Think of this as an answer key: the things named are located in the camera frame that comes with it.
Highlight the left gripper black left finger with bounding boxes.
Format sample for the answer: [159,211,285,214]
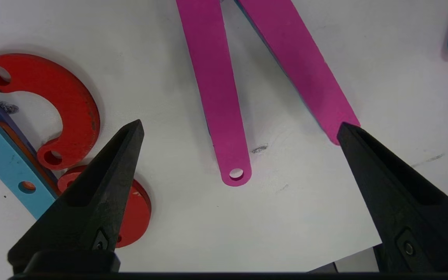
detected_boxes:
[8,119,145,273]

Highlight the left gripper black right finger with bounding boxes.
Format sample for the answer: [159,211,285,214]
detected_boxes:
[337,122,448,273]

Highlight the long pink bar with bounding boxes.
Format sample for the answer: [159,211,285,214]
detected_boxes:
[175,0,252,187]
[235,0,361,146]

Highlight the large red curved piece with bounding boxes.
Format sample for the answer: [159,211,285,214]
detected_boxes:
[57,165,152,248]
[0,53,101,171]

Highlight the long light blue bar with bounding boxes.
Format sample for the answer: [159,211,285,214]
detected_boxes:
[0,101,60,220]

